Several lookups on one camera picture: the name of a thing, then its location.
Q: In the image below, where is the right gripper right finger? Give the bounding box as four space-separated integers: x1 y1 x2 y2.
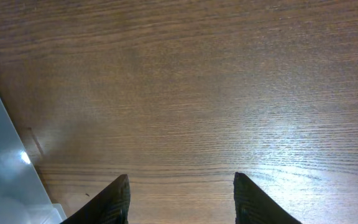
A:
233 172 301 224

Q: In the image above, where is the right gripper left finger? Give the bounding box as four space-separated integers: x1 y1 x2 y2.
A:
62 174 131 224

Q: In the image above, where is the clear plastic storage bin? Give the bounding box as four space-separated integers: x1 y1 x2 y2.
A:
0 99 66 223

